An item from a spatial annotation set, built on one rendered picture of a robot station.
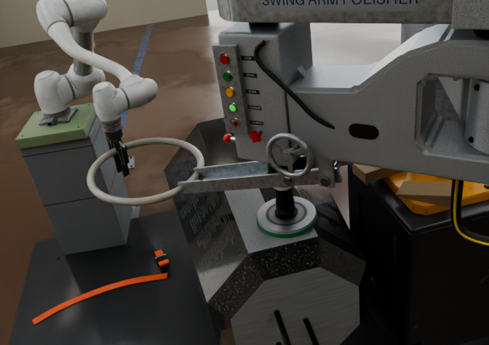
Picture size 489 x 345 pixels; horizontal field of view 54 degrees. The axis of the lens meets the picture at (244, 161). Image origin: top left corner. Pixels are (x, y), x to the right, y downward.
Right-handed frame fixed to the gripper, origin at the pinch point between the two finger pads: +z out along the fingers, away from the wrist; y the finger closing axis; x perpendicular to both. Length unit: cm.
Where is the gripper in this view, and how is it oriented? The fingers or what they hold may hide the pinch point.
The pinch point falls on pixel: (121, 167)
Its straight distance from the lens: 230.8
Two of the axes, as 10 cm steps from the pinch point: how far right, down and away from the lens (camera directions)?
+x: 7.0, -4.2, 5.7
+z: 0.7, 8.4, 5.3
